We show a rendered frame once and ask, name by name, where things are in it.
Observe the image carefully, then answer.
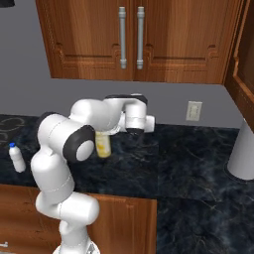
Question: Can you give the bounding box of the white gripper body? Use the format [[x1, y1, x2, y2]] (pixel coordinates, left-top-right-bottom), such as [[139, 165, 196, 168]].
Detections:
[[144, 114, 156, 134]]

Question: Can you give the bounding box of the yellow drink bottle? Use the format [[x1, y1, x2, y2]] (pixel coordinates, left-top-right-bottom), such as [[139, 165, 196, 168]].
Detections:
[[94, 131, 113, 159]]

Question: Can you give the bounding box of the white tapered cylinder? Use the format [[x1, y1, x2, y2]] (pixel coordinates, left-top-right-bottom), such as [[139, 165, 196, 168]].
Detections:
[[225, 117, 254, 182]]

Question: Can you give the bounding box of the wooden base cupboard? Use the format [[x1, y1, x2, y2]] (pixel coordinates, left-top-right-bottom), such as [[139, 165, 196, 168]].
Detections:
[[0, 183, 159, 254]]

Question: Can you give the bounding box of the white bottle with blue cap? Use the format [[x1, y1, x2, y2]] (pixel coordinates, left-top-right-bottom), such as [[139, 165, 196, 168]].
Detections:
[[8, 142, 27, 174]]

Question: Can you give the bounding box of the black hob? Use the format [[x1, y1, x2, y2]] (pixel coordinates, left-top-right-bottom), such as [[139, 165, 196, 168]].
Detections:
[[0, 114, 36, 147]]

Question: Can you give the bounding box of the white wall socket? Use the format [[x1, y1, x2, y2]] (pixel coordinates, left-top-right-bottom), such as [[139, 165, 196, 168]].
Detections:
[[185, 100, 203, 122]]

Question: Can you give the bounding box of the grey cupboard door handle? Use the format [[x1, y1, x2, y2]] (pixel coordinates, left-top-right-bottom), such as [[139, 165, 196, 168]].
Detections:
[[136, 6, 146, 70], [118, 6, 128, 70]]

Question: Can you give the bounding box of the wooden wall cupboard door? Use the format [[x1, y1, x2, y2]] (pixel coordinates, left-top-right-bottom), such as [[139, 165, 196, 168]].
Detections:
[[35, 0, 135, 82], [133, 0, 245, 85]]

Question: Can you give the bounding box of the wooden corner wall cupboard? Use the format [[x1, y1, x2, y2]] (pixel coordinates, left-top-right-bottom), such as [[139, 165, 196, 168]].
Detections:
[[223, 0, 254, 134]]

